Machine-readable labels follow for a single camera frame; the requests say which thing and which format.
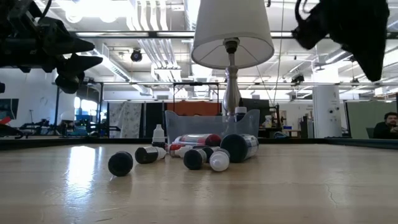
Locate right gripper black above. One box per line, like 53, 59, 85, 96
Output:
291, 0, 390, 82

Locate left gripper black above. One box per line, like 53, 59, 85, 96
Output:
0, 0, 104, 95

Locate large black food coloring bottle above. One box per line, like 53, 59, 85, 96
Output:
233, 106, 248, 123

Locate large purple food coloring bottle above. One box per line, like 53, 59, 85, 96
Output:
220, 133, 260, 164

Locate large red food coloring bottle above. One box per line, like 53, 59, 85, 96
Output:
172, 133, 223, 147

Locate white round column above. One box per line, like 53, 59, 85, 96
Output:
312, 84, 343, 139

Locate patterned white curtain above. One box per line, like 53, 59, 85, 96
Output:
108, 101, 143, 139

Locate person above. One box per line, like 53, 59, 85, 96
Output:
372, 111, 398, 140

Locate black monitor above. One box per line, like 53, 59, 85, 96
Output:
241, 98, 271, 118

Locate white shade silver table lamp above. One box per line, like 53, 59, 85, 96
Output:
190, 0, 275, 116

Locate orange panel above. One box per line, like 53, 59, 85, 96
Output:
166, 101, 223, 117

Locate grey plastic bin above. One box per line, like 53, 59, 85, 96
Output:
164, 108, 261, 145

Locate black dome ceiling camera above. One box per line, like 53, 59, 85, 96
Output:
130, 48, 144, 63

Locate grey green partition wall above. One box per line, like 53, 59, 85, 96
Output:
345, 100, 398, 139

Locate dark wall screen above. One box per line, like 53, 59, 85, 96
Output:
0, 98, 20, 121

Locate black rack frame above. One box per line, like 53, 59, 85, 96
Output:
172, 82, 220, 113

